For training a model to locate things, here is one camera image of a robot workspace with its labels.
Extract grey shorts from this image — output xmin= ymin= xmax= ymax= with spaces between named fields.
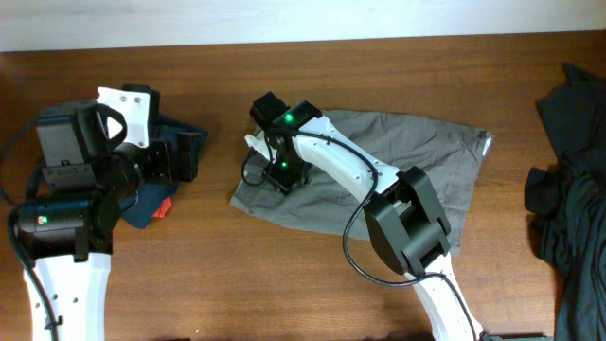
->
xmin=230 ymin=110 xmax=494 ymax=256

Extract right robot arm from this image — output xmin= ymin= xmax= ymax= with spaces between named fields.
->
xmin=246 ymin=92 xmax=488 ymax=341

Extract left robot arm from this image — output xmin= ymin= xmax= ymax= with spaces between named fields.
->
xmin=9 ymin=84 xmax=206 ymax=340

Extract folded red garment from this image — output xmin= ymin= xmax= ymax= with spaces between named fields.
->
xmin=152 ymin=197 xmax=172 ymax=219

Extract folded navy blue garment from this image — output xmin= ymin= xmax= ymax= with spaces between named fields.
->
xmin=37 ymin=112 xmax=209 ymax=230

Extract dark teal garment pile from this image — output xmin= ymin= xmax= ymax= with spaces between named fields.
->
xmin=525 ymin=63 xmax=605 ymax=341

